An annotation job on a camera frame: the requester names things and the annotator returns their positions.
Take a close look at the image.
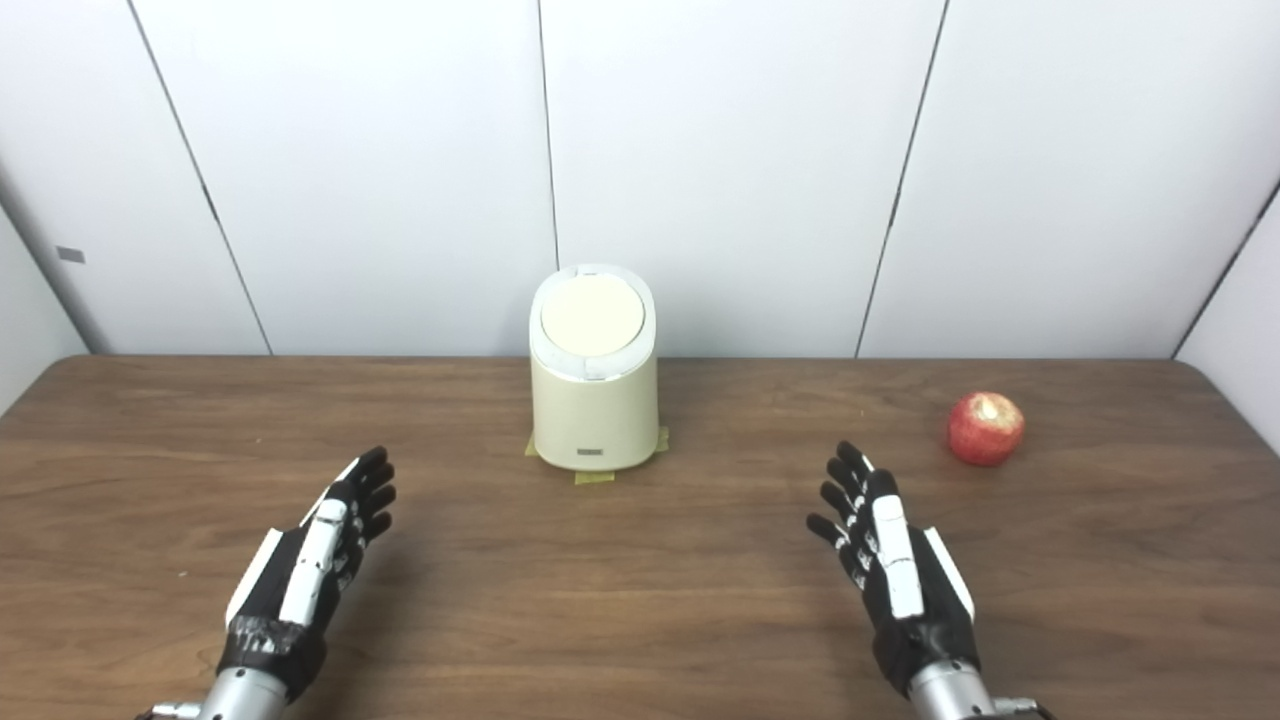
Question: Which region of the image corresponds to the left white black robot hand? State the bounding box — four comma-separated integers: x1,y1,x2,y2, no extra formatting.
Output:
217,445,398,701

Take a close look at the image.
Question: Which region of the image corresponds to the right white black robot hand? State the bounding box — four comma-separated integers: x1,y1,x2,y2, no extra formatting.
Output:
806,441,983,698

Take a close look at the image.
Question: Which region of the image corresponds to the red apple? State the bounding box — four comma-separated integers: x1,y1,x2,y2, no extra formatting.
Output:
947,391,1027,468

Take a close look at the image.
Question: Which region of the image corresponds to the cream round bin lid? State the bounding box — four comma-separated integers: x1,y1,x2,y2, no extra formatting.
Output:
540,272,646,358

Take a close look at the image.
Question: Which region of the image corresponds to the cream-colored bin body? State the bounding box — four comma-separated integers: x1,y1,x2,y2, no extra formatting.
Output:
528,263,660,472

